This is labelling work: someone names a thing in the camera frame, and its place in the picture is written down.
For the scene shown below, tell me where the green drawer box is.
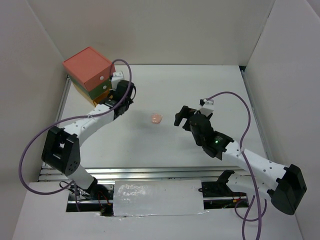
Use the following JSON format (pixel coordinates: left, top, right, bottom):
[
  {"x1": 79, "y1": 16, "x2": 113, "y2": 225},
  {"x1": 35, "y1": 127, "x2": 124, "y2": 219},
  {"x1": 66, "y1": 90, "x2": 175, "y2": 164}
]
[{"x1": 67, "y1": 72, "x2": 111, "y2": 100}]

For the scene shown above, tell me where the pink makeup sponge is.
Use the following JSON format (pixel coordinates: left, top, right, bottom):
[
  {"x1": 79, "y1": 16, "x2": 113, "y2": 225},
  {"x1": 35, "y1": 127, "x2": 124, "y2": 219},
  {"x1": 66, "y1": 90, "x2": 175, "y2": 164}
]
[{"x1": 151, "y1": 113, "x2": 163, "y2": 124}]

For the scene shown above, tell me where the orange drawer box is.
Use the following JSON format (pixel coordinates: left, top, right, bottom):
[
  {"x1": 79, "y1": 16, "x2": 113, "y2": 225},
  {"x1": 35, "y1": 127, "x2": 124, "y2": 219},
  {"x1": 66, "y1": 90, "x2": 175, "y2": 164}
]
[{"x1": 62, "y1": 46, "x2": 116, "y2": 92}]

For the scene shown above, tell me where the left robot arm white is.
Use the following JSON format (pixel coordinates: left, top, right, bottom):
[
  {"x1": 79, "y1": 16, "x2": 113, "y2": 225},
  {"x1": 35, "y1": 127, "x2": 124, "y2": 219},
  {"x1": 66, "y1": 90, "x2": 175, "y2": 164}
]
[{"x1": 41, "y1": 80, "x2": 136, "y2": 200}]

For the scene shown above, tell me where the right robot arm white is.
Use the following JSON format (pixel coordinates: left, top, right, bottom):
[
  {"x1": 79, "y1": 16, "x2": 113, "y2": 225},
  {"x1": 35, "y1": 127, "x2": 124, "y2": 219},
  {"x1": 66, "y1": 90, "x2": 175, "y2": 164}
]
[{"x1": 174, "y1": 105, "x2": 307, "y2": 215}]

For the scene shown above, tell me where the white foil cover plate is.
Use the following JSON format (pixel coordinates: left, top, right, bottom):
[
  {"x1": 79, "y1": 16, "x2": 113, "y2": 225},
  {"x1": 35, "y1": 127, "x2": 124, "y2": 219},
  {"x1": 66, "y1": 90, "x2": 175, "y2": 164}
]
[{"x1": 113, "y1": 179, "x2": 205, "y2": 217}]

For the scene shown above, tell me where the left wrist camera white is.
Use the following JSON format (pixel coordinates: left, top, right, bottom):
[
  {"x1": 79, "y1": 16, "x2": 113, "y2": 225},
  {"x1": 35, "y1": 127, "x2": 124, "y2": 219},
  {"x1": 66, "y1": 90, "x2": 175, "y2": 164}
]
[{"x1": 110, "y1": 71, "x2": 125, "y2": 89}]

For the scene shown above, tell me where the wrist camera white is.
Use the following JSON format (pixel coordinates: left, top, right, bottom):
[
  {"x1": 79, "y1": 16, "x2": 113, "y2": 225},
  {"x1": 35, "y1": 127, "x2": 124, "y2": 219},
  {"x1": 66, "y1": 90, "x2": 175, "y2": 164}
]
[
  {"x1": 198, "y1": 98, "x2": 215, "y2": 117},
  {"x1": 110, "y1": 71, "x2": 125, "y2": 89}
]

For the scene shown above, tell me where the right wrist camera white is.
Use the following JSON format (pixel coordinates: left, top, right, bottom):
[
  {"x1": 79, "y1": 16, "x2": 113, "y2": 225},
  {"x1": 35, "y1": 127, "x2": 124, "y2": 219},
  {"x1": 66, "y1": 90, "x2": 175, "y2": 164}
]
[{"x1": 198, "y1": 98, "x2": 215, "y2": 117}]

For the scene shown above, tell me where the aluminium rail frame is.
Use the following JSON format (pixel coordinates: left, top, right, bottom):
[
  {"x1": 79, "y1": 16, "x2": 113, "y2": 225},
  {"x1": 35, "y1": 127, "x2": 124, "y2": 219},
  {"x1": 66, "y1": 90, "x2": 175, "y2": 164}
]
[{"x1": 37, "y1": 65, "x2": 280, "y2": 183}]

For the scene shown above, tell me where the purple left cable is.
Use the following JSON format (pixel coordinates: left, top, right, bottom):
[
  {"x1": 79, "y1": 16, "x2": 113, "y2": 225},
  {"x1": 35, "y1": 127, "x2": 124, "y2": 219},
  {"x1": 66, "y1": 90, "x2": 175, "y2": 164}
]
[{"x1": 19, "y1": 58, "x2": 133, "y2": 213}]

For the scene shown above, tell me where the purple cable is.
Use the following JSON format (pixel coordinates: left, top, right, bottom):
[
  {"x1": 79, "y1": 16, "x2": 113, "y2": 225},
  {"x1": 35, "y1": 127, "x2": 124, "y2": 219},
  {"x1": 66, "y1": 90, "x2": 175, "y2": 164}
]
[
  {"x1": 19, "y1": 58, "x2": 133, "y2": 213},
  {"x1": 204, "y1": 91, "x2": 267, "y2": 240}
]

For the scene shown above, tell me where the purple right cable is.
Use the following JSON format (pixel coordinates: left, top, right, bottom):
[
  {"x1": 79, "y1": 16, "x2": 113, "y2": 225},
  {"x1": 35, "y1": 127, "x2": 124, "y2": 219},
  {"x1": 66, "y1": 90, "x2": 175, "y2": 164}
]
[{"x1": 204, "y1": 91, "x2": 267, "y2": 240}]

